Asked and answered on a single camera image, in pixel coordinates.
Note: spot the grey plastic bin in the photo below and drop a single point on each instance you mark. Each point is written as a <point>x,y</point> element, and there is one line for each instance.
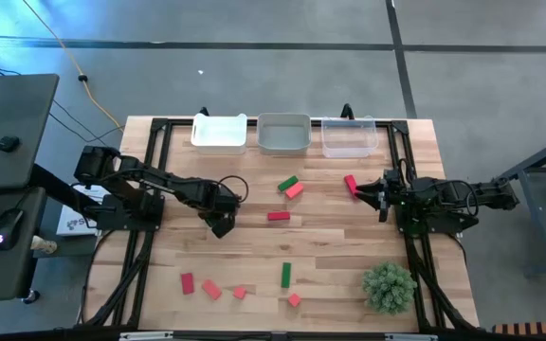
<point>284,135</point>

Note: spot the small black desk device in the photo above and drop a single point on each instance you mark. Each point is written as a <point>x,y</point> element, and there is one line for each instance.
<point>7,143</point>

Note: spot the green wooden block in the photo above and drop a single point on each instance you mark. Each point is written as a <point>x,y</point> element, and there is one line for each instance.
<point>285,275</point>
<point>288,183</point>

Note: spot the grey metal cart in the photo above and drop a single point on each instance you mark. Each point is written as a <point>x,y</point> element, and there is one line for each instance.
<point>538,160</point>

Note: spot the silver metal bracket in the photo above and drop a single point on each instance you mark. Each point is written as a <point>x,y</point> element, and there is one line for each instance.
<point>145,336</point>
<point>410,337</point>

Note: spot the black computer mouse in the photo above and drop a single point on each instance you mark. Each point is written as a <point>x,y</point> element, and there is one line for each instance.
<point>10,225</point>

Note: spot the black desk caster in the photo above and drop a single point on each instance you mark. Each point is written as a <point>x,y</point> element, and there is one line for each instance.
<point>31,297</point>

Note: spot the small orange wooden block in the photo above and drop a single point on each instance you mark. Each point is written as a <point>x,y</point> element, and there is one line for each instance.
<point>294,299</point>

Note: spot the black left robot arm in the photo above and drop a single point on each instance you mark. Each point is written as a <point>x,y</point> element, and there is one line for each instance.
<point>159,177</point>

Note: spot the small beige object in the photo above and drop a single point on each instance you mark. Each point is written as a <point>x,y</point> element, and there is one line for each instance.
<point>44,245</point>

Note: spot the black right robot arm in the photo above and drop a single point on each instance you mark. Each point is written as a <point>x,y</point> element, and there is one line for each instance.
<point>491,192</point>

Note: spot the black aluminium table frame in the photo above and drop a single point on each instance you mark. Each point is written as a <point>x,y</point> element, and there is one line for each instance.
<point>160,124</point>

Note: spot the red wooden block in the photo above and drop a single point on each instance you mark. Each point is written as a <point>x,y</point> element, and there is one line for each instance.
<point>187,283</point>
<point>278,216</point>
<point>350,182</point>

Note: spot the white plastic bin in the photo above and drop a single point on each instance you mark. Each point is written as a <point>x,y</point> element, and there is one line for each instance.
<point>218,135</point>

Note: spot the dark grey desk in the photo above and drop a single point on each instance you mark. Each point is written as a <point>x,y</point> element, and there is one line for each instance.
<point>12,109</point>

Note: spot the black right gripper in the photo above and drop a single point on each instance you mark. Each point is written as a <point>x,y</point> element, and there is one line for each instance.
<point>394,189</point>

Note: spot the white printed paper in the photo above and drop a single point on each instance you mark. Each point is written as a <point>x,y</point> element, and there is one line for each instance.
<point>71,222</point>

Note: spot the small pink block lower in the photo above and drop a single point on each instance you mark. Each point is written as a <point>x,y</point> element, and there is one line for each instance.
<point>240,292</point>

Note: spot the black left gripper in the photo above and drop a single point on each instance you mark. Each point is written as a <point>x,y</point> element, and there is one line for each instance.
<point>211,194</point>

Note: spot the black frame clamp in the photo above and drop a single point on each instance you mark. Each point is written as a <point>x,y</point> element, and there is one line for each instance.
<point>204,112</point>
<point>347,112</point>

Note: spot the orange black striped bar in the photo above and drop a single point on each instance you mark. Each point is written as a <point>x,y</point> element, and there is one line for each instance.
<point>533,327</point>

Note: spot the artificial green plant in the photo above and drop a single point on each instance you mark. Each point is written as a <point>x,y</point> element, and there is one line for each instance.
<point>389,288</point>

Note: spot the clear plastic bin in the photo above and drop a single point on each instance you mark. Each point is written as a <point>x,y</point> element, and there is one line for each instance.
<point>350,138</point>

